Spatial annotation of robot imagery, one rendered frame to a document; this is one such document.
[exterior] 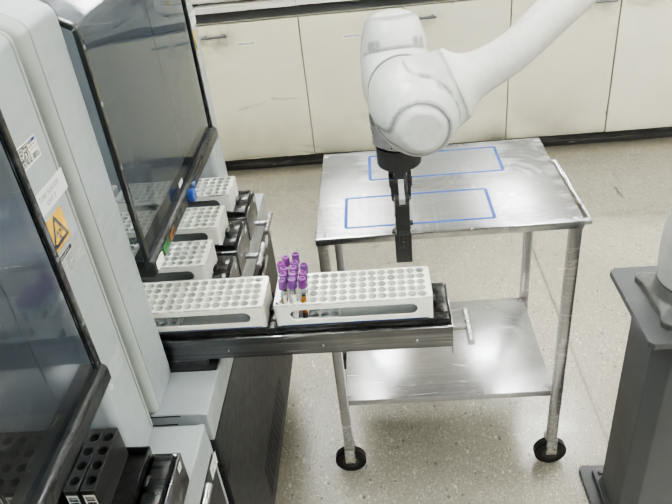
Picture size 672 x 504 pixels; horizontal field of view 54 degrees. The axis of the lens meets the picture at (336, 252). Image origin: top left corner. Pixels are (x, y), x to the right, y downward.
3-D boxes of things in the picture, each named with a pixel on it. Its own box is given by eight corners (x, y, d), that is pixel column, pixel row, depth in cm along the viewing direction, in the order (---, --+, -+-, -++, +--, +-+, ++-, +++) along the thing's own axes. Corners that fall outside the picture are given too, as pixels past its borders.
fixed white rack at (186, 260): (76, 297, 144) (67, 273, 141) (92, 270, 152) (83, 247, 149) (210, 288, 142) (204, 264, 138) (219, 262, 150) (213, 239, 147)
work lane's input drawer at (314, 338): (107, 373, 133) (94, 339, 128) (128, 328, 144) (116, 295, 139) (476, 354, 127) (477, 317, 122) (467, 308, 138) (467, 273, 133)
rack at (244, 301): (118, 340, 130) (109, 315, 127) (133, 308, 139) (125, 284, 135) (268, 331, 128) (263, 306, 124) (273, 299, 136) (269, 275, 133)
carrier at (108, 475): (116, 453, 104) (105, 427, 101) (129, 452, 104) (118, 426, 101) (92, 519, 94) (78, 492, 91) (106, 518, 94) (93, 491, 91)
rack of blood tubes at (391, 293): (277, 331, 128) (272, 306, 124) (282, 299, 136) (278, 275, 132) (433, 322, 125) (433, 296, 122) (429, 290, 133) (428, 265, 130)
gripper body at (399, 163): (375, 133, 114) (378, 181, 119) (376, 154, 107) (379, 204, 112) (418, 130, 114) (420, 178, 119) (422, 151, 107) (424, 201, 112)
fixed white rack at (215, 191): (119, 224, 169) (112, 202, 166) (130, 204, 178) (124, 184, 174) (233, 216, 167) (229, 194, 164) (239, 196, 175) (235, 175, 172)
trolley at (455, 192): (337, 474, 196) (301, 240, 151) (340, 365, 234) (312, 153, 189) (568, 464, 191) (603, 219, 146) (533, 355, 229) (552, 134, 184)
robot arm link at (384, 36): (359, 101, 112) (368, 132, 101) (351, 6, 103) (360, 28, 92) (423, 93, 112) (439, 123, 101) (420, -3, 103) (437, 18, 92)
